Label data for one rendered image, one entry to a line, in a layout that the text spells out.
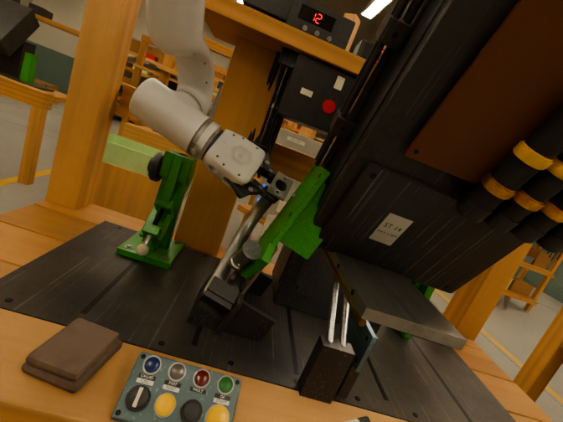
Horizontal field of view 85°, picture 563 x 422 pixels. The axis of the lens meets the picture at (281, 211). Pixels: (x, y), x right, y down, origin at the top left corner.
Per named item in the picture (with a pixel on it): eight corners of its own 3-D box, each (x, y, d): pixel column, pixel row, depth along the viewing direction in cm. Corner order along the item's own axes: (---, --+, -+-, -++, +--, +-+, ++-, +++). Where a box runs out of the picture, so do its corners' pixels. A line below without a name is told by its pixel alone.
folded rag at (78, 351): (77, 328, 49) (81, 312, 48) (122, 347, 49) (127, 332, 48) (18, 372, 39) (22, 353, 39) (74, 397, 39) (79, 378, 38)
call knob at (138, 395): (143, 412, 38) (143, 411, 37) (122, 407, 38) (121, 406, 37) (152, 389, 40) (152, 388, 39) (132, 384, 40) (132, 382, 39)
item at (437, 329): (457, 357, 44) (467, 340, 43) (356, 325, 42) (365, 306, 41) (369, 253, 81) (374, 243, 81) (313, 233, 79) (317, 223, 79)
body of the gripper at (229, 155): (198, 147, 56) (249, 182, 58) (225, 115, 62) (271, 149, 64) (190, 167, 62) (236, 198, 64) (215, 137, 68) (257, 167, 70)
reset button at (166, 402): (170, 418, 39) (170, 417, 38) (152, 414, 39) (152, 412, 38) (178, 397, 40) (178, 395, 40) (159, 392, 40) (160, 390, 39)
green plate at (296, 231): (293, 282, 59) (361, 195, 55) (257, 260, 57) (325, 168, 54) (288, 259, 70) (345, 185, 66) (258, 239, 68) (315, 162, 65)
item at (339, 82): (338, 137, 78) (363, 79, 75) (277, 112, 76) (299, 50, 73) (329, 136, 90) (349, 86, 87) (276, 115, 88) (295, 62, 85)
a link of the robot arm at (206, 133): (190, 137, 55) (204, 147, 56) (214, 110, 60) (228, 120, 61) (182, 161, 62) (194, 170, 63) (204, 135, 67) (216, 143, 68)
